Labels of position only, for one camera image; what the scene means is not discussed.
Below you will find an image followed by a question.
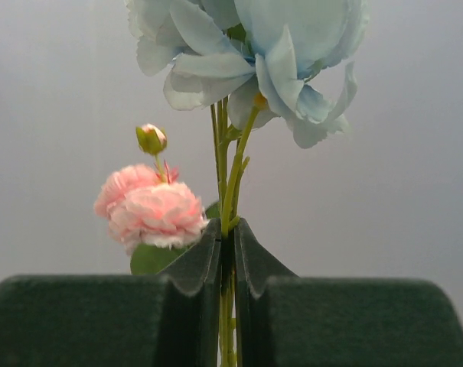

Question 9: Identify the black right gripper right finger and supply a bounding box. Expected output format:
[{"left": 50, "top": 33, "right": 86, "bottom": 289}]
[{"left": 234, "top": 220, "right": 463, "bottom": 367}]

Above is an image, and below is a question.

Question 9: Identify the blue hydrangea stem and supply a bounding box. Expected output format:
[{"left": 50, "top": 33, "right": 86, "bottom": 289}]
[{"left": 124, "top": 0, "right": 371, "bottom": 367}]

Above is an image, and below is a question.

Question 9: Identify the pink rose stem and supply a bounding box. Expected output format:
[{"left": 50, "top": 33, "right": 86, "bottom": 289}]
[{"left": 93, "top": 124, "right": 219, "bottom": 275}]

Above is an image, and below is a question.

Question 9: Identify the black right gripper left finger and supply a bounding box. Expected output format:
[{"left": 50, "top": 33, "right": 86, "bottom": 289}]
[{"left": 0, "top": 219, "right": 221, "bottom": 366}]

